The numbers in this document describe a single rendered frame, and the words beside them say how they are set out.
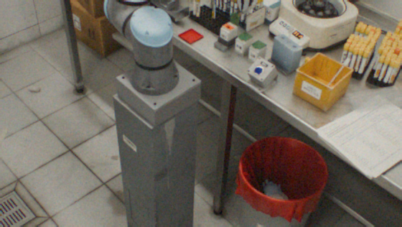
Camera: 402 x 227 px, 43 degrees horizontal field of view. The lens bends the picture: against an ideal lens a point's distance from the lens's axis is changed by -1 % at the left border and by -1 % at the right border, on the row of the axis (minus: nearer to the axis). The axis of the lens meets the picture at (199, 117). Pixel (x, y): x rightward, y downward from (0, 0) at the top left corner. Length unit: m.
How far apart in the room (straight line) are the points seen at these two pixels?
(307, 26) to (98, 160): 1.32
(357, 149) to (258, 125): 0.97
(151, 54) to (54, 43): 2.05
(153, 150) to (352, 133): 0.62
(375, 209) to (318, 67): 0.74
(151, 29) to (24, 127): 1.60
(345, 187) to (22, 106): 1.80
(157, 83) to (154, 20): 0.19
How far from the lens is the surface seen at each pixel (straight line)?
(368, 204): 2.27
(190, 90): 1.59
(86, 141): 2.76
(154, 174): 1.73
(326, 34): 1.88
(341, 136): 1.59
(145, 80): 1.54
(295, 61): 1.77
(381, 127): 1.66
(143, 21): 1.46
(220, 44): 1.87
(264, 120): 2.49
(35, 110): 2.99
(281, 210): 2.00
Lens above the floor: 1.97
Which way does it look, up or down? 44 degrees down
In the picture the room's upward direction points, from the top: 3 degrees clockwise
